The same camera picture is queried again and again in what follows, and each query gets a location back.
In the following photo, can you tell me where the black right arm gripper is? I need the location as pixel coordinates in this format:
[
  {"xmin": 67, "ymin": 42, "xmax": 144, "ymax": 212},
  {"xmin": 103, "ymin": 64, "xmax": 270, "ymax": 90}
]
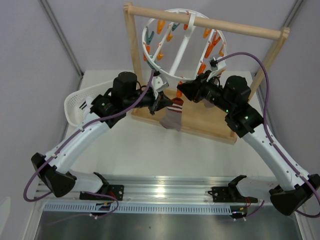
[{"xmin": 177, "ymin": 70, "xmax": 234, "ymax": 115}]

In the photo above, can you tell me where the white round clip hanger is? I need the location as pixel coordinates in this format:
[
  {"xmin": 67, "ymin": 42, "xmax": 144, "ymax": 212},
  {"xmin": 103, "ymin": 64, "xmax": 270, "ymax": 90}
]
[{"xmin": 141, "ymin": 8, "xmax": 228, "ymax": 82}]

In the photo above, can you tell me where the taupe sock with orange stripes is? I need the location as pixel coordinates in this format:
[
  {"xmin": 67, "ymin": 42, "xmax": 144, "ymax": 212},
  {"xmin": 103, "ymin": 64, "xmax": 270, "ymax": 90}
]
[{"xmin": 203, "ymin": 101, "xmax": 215, "ymax": 108}]

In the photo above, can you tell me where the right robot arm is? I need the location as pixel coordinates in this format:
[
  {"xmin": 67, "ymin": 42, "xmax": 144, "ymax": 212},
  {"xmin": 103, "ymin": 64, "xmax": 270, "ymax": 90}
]
[{"xmin": 177, "ymin": 72, "xmax": 320, "ymax": 216}]

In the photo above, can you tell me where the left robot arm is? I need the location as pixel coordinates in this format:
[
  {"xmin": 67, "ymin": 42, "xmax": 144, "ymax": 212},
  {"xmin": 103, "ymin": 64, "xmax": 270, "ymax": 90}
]
[{"xmin": 31, "ymin": 70, "xmax": 173, "ymax": 200}]

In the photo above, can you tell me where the wooden hanger stand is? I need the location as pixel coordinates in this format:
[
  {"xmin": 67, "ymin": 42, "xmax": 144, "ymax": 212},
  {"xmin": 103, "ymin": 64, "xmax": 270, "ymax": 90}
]
[{"xmin": 123, "ymin": 2, "xmax": 282, "ymax": 145}]

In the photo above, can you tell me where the white sock with black stripes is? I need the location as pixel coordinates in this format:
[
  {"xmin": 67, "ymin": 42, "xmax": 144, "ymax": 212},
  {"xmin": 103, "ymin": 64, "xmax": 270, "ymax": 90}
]
[{"xmin": 78, "ymin": 96, "xmax": 93, "ymax": 110}]

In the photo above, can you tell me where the white perforated plastic basket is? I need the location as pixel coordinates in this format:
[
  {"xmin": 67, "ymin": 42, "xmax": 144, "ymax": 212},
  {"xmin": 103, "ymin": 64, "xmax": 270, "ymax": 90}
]
[{"xmin": 64, "ymin": 80, "xmax": 113, "ymax": 127}]

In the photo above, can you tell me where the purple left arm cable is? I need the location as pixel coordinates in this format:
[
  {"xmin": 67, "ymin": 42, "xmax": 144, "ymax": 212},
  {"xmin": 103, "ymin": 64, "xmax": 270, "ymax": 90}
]
[{"xmin": 23, "ymin": 71, "xmax": 158, "ymax": 220}]

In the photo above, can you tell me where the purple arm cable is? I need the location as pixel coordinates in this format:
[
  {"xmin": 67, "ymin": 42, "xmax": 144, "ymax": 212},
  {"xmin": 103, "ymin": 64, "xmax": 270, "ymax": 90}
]
[
  {"xmin": 23, "ymin": 71, "xmax": 158, "ymax": 220},
  {"xmin": 216, "ymin": 51, "xmax": 320, "ymax": 218}
]

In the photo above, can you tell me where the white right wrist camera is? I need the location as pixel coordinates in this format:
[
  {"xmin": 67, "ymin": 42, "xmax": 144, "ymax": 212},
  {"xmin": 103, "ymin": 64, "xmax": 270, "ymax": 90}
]
[{"xmin": 209, "ymin": 55, "xmax": 226, "ymax": 79}]

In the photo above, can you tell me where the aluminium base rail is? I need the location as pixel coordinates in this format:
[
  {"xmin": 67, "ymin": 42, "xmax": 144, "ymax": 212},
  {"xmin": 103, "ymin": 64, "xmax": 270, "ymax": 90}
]
[{"xmin": 34, "ymin": 174, "xmax": 286, "ymax": 205}]

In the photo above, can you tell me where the white slotted cable duct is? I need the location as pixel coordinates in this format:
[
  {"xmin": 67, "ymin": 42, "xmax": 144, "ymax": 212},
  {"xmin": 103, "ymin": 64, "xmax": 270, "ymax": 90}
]
[{"xmin": 43, "ymin": 201, "xmax": 245, "ymax": 216}]

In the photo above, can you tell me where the metal wall rail right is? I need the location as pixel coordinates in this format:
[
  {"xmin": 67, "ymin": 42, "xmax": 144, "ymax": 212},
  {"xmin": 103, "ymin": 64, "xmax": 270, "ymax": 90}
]
[{"xmin": 252, "ymin": 0, "xmax": 308, "ymax": 83}]

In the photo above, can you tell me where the metal wall rail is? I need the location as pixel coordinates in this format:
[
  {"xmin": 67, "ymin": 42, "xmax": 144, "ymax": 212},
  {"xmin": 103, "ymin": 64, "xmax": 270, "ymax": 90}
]
[
  {"xmin": 252, "ymin": 0, "xmax": 308, "ymax": 83},
  {"xmin": 38, "ymin": 0, "xmax": 84, "ymax": 79}
]

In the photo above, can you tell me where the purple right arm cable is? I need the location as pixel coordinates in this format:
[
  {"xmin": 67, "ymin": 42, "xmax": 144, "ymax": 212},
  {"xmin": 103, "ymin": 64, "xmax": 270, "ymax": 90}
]
[{"xmin": 216, "ymin": 51, "xmax": 320, "ymax": 218}]

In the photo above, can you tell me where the metal wall rail left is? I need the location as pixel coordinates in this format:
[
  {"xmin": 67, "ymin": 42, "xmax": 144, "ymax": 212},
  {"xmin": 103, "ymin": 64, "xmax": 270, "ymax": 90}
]
[{"xmin": 38, "ymin": 0, "xmax": 84, "ymax": 79}]

